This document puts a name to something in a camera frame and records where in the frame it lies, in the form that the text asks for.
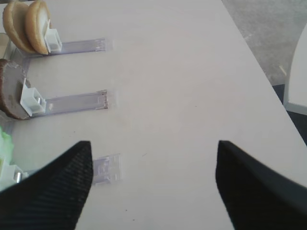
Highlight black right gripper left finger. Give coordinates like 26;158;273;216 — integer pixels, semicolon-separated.
0;141;93;230

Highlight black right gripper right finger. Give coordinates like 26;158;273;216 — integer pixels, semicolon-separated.
215;140;307;230

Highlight white support block lettuce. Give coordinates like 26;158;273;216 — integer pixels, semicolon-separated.
0;158;29;191

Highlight clear holder strip lettuce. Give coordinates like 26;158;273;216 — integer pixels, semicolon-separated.
19;153;121;188

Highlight upright green lettuce leaf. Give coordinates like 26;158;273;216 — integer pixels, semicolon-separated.
0;126;14;192

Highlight upright brown meat patty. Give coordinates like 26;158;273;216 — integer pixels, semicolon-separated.
0;59;29;120

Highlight white support block patty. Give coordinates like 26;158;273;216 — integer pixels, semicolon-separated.
20;78;47;117

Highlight clear holder strip patty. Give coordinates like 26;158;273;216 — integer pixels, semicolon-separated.
32;90;108;117

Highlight white support block buns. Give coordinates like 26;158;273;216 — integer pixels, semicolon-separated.
44;19;62;53

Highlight clear holder strip right buns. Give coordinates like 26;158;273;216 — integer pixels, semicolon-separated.
35;38;113;57

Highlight bun slice right outer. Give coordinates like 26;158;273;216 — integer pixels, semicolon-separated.
25;0;50;55

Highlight bun slice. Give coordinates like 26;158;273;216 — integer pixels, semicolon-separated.
25;0;50;55
2;1;36;54

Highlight bun slice right inner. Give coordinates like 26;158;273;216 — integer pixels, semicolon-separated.
2;1;36;54

